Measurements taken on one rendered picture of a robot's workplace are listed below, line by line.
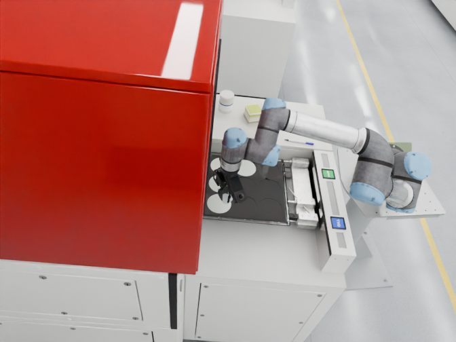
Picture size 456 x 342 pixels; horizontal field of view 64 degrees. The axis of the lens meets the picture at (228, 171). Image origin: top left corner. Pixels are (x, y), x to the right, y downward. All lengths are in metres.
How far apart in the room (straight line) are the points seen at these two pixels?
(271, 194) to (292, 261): 0.30
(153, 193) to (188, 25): 0.31
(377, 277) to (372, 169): 1.43
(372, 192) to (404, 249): 1.60
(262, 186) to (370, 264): 1.26
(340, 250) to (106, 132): 1.05
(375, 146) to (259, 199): 0.54
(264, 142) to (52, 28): 0.74
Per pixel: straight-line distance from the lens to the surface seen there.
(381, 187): 1.31
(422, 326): 2.65
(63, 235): 0.92
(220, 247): 1.51
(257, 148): 1.19
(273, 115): 1.21
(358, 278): 2.58
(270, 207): 1.55
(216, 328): 1.94
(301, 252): 1.57
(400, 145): 1.94
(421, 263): 2.88
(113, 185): 0.73
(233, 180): 1.30
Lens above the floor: 2.12
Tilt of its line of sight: 47 degrees down
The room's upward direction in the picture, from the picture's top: 9 degrees clockwise
